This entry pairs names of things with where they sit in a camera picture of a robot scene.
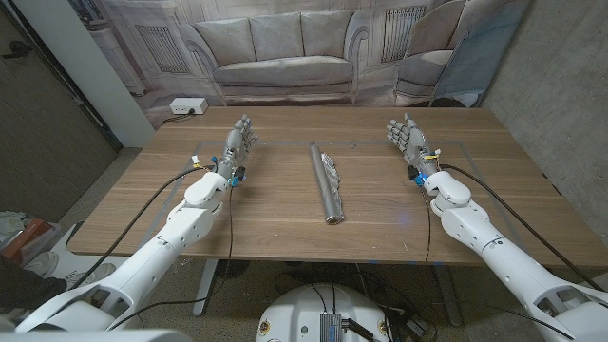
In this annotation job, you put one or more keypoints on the silver electronics box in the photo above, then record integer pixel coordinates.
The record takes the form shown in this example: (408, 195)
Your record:
(330, 328)

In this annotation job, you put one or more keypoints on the black connector plug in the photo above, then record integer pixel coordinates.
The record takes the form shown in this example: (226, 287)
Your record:
(356, 330)

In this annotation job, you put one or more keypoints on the white sneaker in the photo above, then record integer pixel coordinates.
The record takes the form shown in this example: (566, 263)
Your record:
(43, 263)
(90, 274)

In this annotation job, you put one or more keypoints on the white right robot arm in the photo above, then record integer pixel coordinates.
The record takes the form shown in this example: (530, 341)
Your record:
(499, 256)

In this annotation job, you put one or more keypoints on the orange box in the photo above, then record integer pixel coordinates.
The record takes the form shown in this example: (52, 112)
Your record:
(28, 235)

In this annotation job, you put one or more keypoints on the white table leg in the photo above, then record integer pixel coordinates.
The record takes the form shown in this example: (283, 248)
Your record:
(205, 285)

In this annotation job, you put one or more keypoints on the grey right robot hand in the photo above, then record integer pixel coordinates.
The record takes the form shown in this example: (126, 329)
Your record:
(415, 142)

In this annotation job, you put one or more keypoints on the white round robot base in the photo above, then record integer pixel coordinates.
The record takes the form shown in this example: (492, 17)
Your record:
(294, 309)

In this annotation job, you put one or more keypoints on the white power outlet box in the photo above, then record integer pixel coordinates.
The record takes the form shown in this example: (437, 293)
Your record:
(188, 105)

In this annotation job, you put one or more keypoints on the dark textured door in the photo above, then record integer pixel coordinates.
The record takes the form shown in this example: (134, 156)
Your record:
(43, 142)

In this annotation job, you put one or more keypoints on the aluminum foil roll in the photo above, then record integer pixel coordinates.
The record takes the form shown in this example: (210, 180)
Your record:
(323, 185)

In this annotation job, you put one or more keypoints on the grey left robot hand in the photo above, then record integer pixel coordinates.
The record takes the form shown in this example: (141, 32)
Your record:
(233, 142)

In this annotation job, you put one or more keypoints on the white crumpled plastic bag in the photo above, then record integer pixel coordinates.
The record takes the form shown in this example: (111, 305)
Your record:
(12, 223)

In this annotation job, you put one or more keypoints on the black cloth bundle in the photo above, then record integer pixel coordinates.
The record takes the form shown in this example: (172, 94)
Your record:
(28, 285)

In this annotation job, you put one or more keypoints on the white floor board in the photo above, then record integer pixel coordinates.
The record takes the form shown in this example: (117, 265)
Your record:
(71, 247)

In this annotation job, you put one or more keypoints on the grey blue leaning panel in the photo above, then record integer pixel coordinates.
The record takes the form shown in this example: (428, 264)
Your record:
(480, 57)

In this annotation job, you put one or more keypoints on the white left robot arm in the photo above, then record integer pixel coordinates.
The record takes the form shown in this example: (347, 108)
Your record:
(157, 247)

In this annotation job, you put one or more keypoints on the grey table leg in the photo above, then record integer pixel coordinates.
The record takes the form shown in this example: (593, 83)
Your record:
(449, 294)

